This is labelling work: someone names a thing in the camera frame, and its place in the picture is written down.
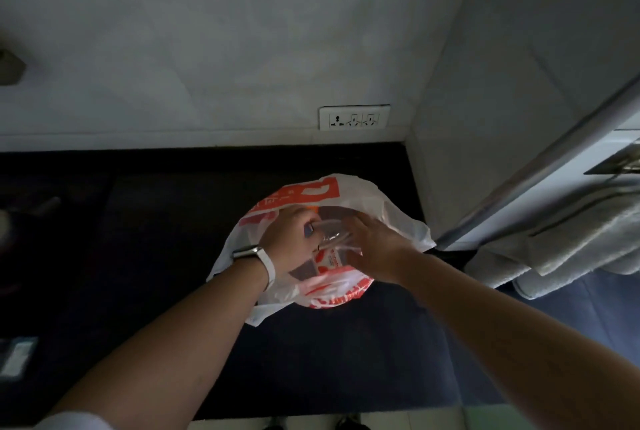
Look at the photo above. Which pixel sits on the white folded towel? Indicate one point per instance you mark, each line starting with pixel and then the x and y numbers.
pixel 575 249

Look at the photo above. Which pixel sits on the white and orange plastic bag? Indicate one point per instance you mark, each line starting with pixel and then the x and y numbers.
pixel 390 217

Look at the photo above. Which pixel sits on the person's right hand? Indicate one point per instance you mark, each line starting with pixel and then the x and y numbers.
pixel 382 252

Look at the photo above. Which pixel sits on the person's right forearm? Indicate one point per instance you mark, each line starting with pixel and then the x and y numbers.
pixel 510 339

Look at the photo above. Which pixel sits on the white wall socket plate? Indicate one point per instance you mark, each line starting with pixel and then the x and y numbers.
pixel 354 118

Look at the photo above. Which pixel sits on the metal towel bracket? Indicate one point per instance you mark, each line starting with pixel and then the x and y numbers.
pixel 617 162

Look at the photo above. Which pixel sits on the person's left hand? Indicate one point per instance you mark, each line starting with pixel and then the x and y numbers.
pixel 287 239

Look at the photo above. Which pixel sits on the person's left fingers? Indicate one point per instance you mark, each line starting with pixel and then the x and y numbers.
pixel 311 224

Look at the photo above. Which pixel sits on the person's dark shoe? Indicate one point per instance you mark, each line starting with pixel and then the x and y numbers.
pixel 354 422

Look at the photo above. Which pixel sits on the silver watch with white band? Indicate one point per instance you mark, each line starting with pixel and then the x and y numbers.
pixel 260 260

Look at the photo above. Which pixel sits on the person's left forearm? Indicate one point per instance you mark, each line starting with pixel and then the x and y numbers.
pixel 170 349

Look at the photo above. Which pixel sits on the small pale packet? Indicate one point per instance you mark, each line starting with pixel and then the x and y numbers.
pixel 16 357

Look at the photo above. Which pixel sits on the person's right thumb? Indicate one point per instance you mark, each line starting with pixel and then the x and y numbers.
pixel 356 258

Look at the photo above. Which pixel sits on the silver metal rail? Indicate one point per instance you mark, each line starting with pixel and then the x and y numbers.
pixel 530 169

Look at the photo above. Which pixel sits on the white shirt sleeve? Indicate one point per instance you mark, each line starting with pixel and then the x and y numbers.
pixel 75 422

